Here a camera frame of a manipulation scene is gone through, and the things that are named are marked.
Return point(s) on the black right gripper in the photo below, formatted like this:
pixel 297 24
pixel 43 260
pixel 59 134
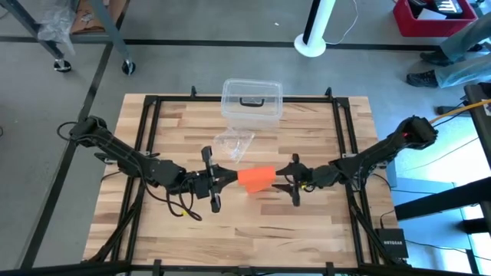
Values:
pixel 307 179

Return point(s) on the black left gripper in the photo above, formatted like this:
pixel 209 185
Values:
pixel 213 184

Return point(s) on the orange elastic bandage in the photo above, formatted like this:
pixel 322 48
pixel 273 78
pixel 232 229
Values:
pixel 255 178

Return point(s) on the clear plastic bag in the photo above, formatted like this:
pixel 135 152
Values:
pixel 234 145

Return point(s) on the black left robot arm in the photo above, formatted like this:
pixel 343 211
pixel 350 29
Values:
pixel 115 147

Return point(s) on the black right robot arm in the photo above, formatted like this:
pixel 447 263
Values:
pixel 376 153

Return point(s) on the clear plastic storage box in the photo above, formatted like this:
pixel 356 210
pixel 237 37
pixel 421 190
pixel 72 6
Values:
pixel 249 123

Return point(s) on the white tower fan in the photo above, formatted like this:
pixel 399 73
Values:
pixel 312 46

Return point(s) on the grey metal wheeled workbench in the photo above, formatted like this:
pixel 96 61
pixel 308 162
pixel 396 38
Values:
pixel 111 30

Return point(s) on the red plastic crate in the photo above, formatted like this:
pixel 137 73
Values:
pixel 422 28

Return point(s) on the person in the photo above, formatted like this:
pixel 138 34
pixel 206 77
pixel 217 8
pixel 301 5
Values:
pixel 464 71

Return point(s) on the brown cardboard sheet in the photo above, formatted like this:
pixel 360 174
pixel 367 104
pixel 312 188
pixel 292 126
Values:
pixel 82 25

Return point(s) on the white paper sheet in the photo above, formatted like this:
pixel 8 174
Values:
pixel 429 15

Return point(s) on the crumpled clear plastic sheet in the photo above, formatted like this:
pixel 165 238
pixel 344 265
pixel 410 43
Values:
pixel 55 23

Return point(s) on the black keyboard device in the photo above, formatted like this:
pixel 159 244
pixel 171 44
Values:
pixel 449 5

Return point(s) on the black metal table frame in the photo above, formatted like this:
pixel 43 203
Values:
pixel 245 99

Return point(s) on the black Netgear network switch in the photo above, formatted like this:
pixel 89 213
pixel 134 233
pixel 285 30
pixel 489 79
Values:
pixel 392 243

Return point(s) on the black desk frame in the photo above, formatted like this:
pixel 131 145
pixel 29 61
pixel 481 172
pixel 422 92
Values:
pixel 441 199

